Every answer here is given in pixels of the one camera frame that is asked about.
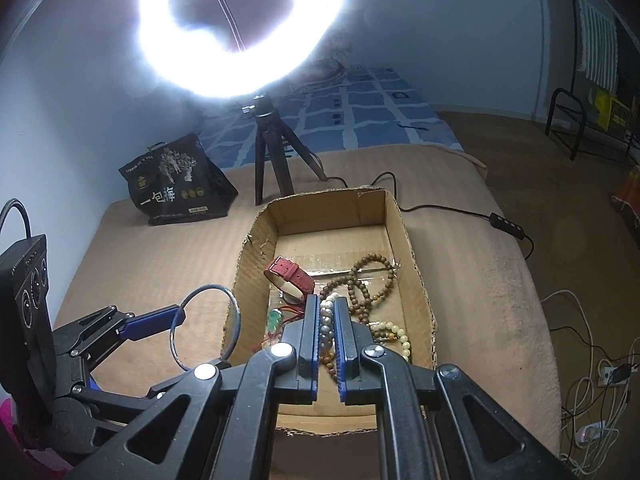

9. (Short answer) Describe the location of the thin black bangle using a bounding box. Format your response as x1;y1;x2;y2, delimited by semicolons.
170;284;242;373

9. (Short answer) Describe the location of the low black metal rack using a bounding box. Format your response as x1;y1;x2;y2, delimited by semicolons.
545;87;640;162

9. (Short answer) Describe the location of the black clothes rack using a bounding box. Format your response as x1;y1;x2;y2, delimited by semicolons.
564;0;640;93

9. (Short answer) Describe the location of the orange cloth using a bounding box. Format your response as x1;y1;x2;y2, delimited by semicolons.
612;165;640;211

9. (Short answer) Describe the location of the cardboard box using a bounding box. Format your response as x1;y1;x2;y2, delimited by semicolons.
221;187;438;436

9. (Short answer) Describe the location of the white cable tangle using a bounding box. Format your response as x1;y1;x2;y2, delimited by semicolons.
542;290;640;476

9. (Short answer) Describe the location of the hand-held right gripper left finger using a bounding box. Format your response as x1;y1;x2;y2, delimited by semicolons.
65;294;321;480

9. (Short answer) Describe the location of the green jade pendant red cord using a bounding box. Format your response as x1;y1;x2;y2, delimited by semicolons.
250;307;306;356

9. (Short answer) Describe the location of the white bead necklace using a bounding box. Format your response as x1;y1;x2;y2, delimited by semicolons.
318;292;337;356

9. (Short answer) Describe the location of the striped white towel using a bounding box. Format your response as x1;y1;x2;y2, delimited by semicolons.
570;0;621;93

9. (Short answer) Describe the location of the yellow box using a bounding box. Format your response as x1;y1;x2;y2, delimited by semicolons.
594;89;632;131

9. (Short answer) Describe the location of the red strap wristwatch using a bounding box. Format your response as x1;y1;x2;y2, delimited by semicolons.
263;256;316;306

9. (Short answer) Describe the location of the cream bead bracelet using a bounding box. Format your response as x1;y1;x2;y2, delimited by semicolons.
370;321;412;361

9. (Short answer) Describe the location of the white ring light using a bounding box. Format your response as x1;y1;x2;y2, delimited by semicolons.
135;0;351;101

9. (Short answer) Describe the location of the black mini tripod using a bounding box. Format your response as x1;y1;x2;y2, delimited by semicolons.
240;94;328;206

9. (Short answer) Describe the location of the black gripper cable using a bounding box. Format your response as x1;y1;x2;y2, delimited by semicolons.
0;199;32;241

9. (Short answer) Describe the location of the blue checked bedsheet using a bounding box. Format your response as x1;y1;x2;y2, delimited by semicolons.
197;62;463;171

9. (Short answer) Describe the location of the long wooden bead necklace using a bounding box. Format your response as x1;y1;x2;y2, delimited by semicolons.
318;254;401;386

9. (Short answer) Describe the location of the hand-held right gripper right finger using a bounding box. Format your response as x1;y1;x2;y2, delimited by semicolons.
335;296;576;480

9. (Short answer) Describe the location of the folded floral quilt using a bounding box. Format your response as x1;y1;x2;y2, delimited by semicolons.
305;30;366;86

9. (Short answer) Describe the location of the black snack bag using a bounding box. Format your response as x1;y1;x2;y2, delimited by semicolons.
118;133;239;226

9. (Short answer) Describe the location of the white extension socket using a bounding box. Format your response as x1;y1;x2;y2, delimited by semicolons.
575;422;609;447

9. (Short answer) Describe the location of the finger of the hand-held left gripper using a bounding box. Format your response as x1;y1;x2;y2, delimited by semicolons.
52;304;187;376
70;357;231;448

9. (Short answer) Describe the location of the black ring light cable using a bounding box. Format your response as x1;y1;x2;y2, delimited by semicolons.
320;172;536;261

